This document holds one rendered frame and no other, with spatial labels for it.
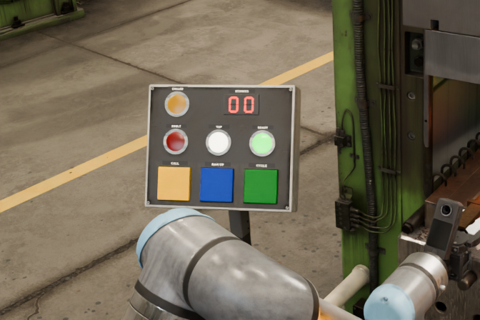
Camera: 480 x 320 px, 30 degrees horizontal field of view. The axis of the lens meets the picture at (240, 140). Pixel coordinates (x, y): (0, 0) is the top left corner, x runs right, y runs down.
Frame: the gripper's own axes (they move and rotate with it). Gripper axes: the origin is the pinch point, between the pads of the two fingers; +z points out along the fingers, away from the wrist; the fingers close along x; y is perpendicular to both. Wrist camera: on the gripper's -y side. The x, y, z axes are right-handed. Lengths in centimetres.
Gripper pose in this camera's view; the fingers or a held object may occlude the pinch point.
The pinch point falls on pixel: (473, 213)
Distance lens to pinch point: 187.6
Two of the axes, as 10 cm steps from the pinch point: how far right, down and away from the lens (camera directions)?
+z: 6.1, -4.0, 6.9
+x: 7.9, 2.1, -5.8
